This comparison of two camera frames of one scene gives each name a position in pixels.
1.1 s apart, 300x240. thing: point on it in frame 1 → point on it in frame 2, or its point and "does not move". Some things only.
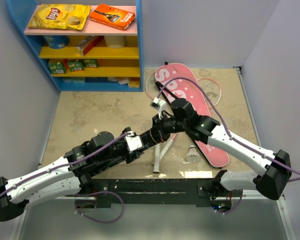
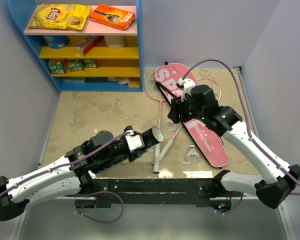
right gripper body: (165, 127) → (188, 111)
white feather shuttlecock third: (192, 155) does not move
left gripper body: (119, 149) does not move
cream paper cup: (115, 41) does not move
